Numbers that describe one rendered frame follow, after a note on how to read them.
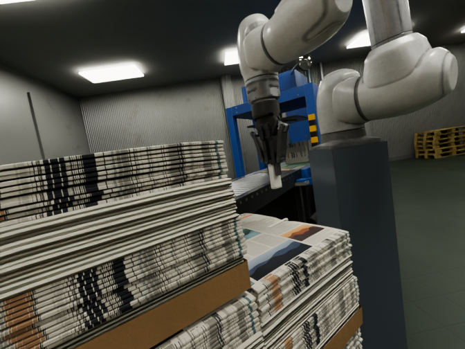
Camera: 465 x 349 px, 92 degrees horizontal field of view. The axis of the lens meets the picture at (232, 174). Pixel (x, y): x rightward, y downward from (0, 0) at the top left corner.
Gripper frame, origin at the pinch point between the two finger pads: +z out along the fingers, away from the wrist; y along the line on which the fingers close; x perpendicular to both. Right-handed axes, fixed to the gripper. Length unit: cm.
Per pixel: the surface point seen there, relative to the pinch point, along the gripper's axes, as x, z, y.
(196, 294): -35.7, 9.0, 17.6
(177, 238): -36.8, 1.1, 17.6
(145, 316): -41.9, 8.4, 17.5
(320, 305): -11.9, 23.6, 18.1
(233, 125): 109, -39, -154
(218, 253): -31.7, 5.0, 17.7
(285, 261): -17.3, 12.9, 15.9
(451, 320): 99, 96, 15
